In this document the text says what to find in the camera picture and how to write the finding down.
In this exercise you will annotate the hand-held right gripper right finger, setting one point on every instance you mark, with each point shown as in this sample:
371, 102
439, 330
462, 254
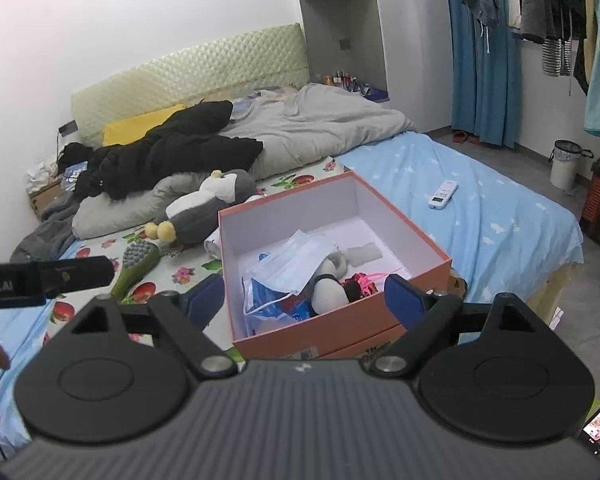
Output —
402, 301

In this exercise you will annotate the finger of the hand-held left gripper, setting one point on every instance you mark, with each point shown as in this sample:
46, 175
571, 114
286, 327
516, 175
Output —
80, 272

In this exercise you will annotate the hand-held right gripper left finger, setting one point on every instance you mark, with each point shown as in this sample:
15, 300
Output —
205, 301

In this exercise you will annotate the panda plush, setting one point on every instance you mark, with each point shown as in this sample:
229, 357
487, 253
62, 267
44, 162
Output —
327, 297

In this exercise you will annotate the blue face mask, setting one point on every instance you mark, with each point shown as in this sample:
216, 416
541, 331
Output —
292, 260

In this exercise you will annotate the orange cardboard box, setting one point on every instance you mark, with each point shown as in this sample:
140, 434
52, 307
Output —
330, 205

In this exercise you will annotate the floral bed sheet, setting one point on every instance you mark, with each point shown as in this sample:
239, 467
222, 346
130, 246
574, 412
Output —
180, 265

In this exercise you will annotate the dark grey blanket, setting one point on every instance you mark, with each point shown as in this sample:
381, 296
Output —
45, 232

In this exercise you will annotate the green massage brush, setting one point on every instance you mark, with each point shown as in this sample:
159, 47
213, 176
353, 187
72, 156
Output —
135, 265

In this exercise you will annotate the grey pillow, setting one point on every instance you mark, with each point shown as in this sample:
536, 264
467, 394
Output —
110, 210

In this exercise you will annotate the brown cardboard box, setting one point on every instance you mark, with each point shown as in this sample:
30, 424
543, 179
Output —
45, 200

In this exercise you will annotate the grey white penguin plush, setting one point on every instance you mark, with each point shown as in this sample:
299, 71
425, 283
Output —
205, 205

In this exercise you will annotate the crumpled white tissue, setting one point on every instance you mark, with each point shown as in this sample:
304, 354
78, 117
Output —
41, 174

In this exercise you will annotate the light blue bed sheet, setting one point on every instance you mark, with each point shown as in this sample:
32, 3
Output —
490, 240

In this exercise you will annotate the white remote control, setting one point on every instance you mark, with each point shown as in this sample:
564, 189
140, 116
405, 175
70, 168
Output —
442, 194

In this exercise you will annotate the black charger on headboard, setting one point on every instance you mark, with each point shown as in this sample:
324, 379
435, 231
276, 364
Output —
67, 127

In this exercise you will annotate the black jacket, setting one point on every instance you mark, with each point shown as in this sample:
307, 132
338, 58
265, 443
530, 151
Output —
180, 150

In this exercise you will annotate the yellow pillow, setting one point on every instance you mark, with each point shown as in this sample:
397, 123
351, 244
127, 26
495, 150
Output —
130, 127

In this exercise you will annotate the red slippers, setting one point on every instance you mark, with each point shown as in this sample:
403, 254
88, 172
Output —
465, 137

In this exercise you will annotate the grey duvet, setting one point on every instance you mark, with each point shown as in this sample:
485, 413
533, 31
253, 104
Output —
320, 125

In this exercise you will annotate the white trash bin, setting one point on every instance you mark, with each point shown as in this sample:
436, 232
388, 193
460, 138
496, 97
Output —
567, 167

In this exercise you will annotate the row of small bottles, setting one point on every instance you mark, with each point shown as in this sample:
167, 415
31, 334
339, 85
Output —
342, 81

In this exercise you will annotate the cream padded headboard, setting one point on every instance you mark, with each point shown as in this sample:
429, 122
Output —
190, 60

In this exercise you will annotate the blue curtain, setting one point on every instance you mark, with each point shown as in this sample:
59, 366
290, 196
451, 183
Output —
485, 70

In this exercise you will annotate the white wardrobe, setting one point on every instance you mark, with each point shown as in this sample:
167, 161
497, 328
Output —
410, 35

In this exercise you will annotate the hanging striped garment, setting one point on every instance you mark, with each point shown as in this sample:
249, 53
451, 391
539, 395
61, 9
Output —
555, 57

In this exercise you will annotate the dark wall switch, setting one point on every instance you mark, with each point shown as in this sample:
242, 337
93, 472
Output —
345, 44

